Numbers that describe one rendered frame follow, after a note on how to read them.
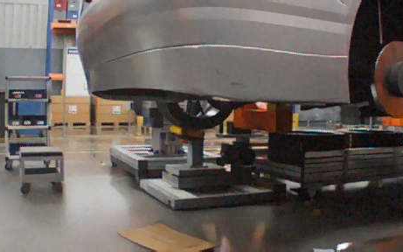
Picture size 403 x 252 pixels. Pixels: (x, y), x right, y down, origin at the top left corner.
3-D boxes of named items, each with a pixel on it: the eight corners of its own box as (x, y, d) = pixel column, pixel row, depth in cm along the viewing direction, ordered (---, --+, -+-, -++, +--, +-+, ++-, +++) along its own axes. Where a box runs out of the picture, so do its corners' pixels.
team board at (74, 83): (64, 137, 879) (66, 42, 869) (61, 136, 925) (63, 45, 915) (133, 136, 938) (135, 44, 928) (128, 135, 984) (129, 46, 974)
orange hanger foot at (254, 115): (274, 132, 336) (275, 86, 334) (240, 128, 383) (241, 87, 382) (292, 131, 343) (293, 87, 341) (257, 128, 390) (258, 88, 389)
